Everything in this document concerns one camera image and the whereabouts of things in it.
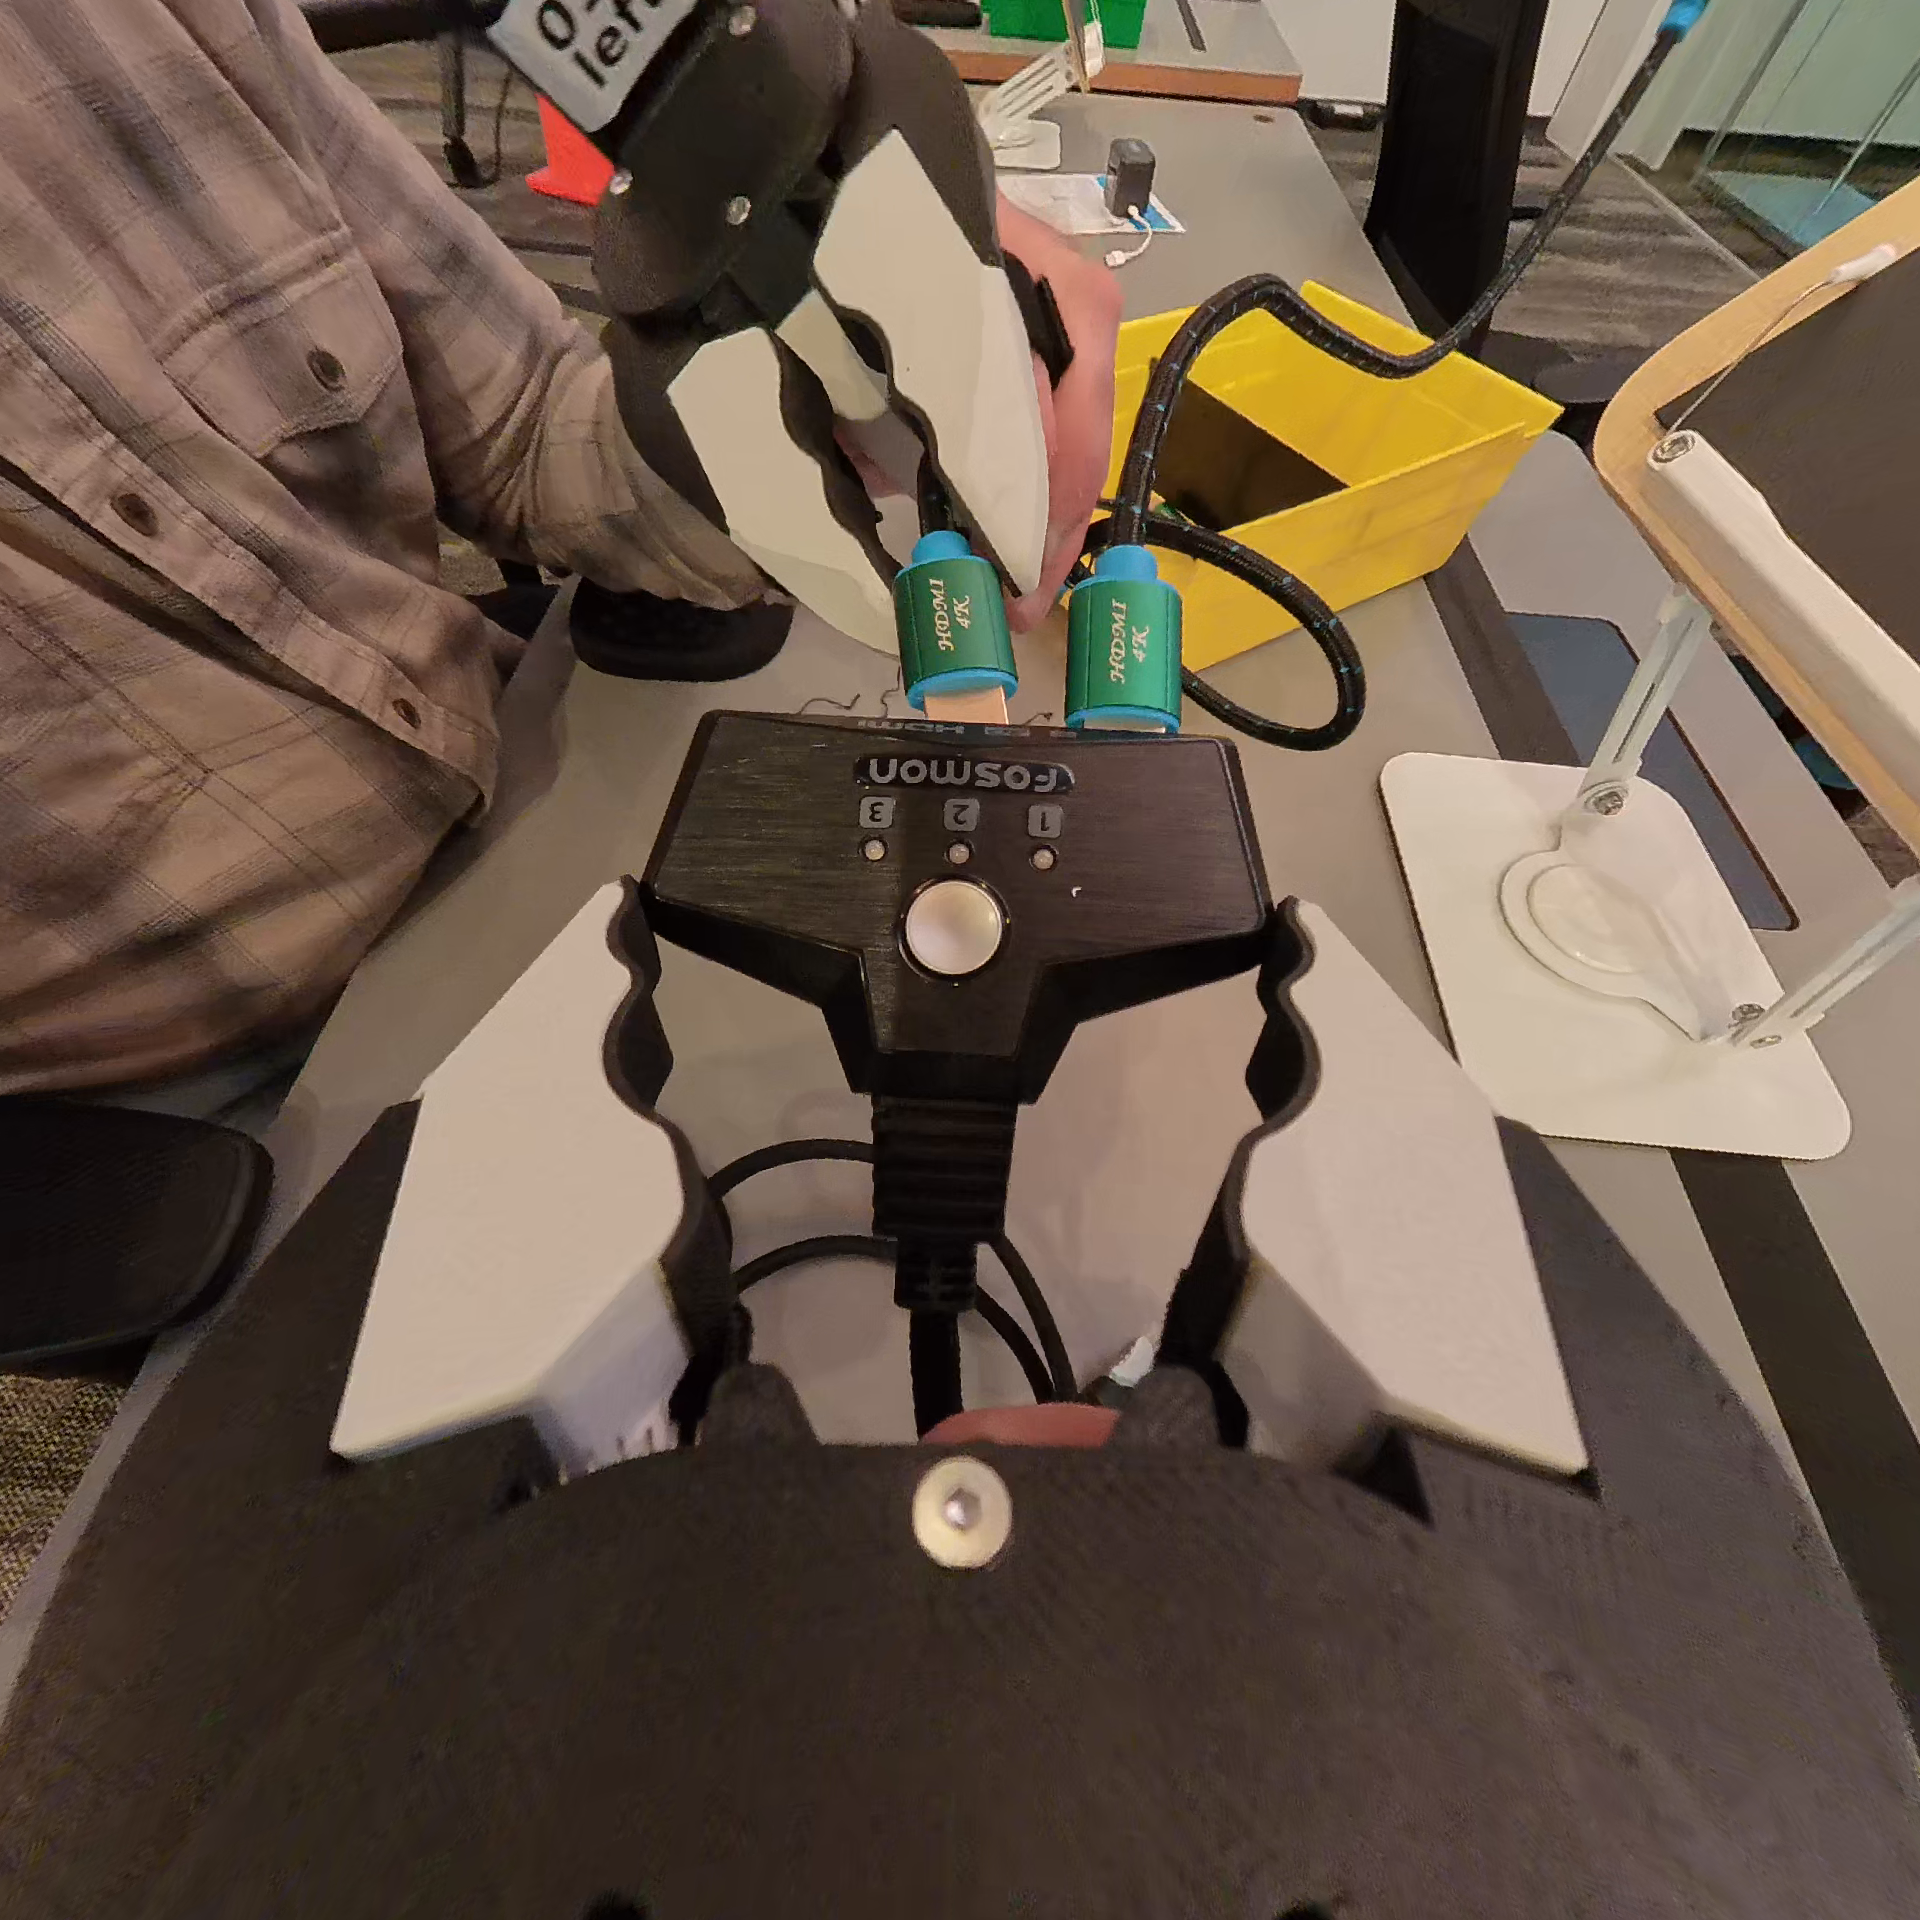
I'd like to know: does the person's left hand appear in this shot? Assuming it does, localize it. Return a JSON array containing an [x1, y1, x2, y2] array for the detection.
[[1006, 205, 1135, 634]]

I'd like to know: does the green plastic bin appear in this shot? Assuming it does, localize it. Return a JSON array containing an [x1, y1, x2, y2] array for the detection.
[[984, 0, 1143, 49]]

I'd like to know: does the yellow plastic bin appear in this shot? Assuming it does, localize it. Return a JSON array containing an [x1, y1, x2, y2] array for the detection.
[[1110, 278, 1560, 588]]

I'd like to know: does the black braided hdmi cable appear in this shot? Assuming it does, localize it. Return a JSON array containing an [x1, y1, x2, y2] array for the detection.
[[892, 0, 1695, 746]]

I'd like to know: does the black board with wooden edge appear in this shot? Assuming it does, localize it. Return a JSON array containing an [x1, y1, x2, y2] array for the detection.
[[1591, 175, 1920, 858]]

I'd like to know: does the black textured pad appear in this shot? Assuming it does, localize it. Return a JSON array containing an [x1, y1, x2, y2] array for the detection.
[[572, 572, 798, 685]]

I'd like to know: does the person's torso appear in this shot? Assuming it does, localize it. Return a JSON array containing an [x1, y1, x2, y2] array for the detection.
[[0, 0, 602, 1098]]

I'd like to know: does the person's left forearm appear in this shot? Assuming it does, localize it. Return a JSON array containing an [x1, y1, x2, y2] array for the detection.
[[421, 180, 781, 609]]

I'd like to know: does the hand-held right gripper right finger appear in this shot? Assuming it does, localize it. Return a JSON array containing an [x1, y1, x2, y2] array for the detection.
[[1156, 900, 1594, 1478]]

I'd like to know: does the black hdmi switch box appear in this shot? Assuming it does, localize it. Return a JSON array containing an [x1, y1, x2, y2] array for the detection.
[[638, 710, 1277, 1307]]

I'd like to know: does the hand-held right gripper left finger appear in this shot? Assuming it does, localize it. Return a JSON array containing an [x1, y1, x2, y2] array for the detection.
[[331, 879, 735, 1465]]

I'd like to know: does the small orange cone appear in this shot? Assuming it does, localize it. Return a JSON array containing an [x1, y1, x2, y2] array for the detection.
[[525, 92, 608, 205]]

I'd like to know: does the white board holder bar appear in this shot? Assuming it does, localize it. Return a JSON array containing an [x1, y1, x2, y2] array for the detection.
[[1646, 436, 1920, 769]]

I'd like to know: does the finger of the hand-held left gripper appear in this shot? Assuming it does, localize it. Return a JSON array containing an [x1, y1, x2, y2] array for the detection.
[[668, 316, 917, 588], [811, 131, 1058, 593]]

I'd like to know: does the black office chair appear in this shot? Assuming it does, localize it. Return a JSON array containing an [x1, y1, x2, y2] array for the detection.
[[1367, 0, 1548, 331]]

